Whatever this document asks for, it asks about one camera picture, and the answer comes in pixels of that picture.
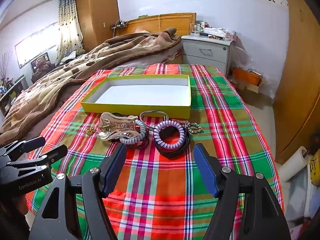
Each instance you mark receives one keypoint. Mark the person's left forearm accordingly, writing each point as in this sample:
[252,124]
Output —
[11,220]

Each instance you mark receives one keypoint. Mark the grey nightstand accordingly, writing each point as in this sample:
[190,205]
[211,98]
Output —
[207,55]

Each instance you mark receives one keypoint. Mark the wooden wardrobe with star marks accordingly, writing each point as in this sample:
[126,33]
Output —
[100,12]

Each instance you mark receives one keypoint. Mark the wooden headboard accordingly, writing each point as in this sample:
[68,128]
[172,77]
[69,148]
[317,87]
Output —
[175,22]

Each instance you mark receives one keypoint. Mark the plaid cloth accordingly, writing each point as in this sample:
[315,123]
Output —
[160,192]

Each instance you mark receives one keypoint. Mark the paper towel roll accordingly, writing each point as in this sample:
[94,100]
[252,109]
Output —
[295,162]

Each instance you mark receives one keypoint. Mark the brown patterned blanket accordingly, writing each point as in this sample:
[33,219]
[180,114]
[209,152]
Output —
[62,80]

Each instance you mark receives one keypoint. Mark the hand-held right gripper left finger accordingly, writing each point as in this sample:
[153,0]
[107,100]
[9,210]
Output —
[115,171]

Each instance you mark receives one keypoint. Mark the black wristband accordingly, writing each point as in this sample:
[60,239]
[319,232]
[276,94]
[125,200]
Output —
[175,154]

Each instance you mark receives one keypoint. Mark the shelf with bottles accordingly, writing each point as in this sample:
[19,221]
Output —
[11,92]

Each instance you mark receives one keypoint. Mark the pile of plastic packets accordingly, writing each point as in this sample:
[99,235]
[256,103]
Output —
[217,32]

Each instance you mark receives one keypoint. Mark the orange box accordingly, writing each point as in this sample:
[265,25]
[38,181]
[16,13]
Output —
[246,76]

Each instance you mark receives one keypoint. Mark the white tray with green rim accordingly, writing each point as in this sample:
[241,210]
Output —
[140,92]

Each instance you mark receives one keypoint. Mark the gold hair pin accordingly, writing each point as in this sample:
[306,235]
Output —
[181,122]

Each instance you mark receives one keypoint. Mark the window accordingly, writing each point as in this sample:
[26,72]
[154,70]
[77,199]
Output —
[35,45]

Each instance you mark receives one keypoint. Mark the clear glass cup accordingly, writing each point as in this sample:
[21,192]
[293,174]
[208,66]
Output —
[195,29]

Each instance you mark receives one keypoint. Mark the spotted curtain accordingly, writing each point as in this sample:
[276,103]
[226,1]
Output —
[68,30]

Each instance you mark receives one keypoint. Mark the power strip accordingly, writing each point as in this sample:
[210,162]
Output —
[120,24]

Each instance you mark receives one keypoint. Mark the clear hair claw clip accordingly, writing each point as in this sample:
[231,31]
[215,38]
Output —
[117,127]

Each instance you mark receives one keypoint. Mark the brown plush bear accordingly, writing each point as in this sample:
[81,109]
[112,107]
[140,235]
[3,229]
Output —
[41,65]

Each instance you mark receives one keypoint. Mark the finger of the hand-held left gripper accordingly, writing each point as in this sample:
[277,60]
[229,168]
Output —
[53,153]
[30,143]

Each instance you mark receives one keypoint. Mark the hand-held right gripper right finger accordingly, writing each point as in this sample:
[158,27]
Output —
[205,171]

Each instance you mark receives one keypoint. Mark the yellow bag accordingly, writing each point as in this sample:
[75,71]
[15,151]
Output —
[314,170]

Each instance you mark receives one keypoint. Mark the large wooden wardrobe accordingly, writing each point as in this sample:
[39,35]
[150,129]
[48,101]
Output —
[295,92]

